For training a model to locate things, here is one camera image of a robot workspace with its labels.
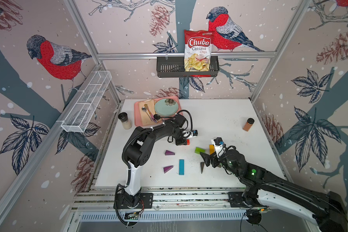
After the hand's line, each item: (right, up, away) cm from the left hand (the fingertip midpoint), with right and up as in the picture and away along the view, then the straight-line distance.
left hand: (187, 137), depth 95 cm
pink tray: (-5, +17, -12) cm, 22 cm away
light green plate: (-16, +21, +19) cm, 32 cm away
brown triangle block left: (+8, -15, -12) cm, 21 cm away
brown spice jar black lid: (+41, +8, +1) cm, 42 cm away
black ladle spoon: (-22, +14, +13) cm, 29 cm away
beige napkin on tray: (-31, +12, +12) cm, 36 cm away
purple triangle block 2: (-13, -16, -13) cm, 25 cm away
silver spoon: (-34, +19, +18) cm, 43 cm away
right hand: (+9, -2, -19) cm, 21 cm away
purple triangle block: (-13, -9, -6) cm, 16 cm away
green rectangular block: (+7, -7, -5) cm, 11 cm away
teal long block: (-4, -16, -10) cm, 20 cm away
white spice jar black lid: (-43, +10, +5) cm, 44 cm away
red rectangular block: (0, -3, -1) cm, 3 cm away
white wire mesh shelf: (-57, +15, -24) cm, 64 cm away
